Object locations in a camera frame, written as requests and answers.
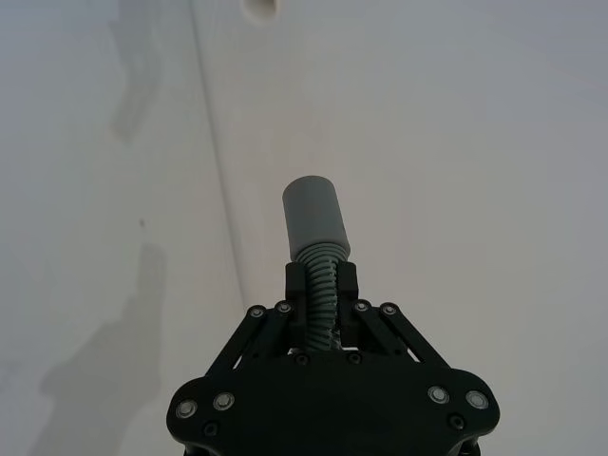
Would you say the grey threaded plastic bolt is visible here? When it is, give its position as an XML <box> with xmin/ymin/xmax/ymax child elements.
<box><xmin>281</xmin><ymin>175</ymin><xmax>352</xmax><ymax>356</ymax></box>

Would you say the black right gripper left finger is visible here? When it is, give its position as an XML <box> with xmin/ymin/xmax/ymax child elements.
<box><xmin>206</xmin><ymin>262</ymin><xmax>311</xmax><ymax>377</ymax></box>

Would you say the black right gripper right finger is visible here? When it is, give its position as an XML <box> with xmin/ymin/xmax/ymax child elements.
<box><xmin>336</xmin><ymin>260</ymin><xmax>453</xmax><ymax>376</ymax></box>

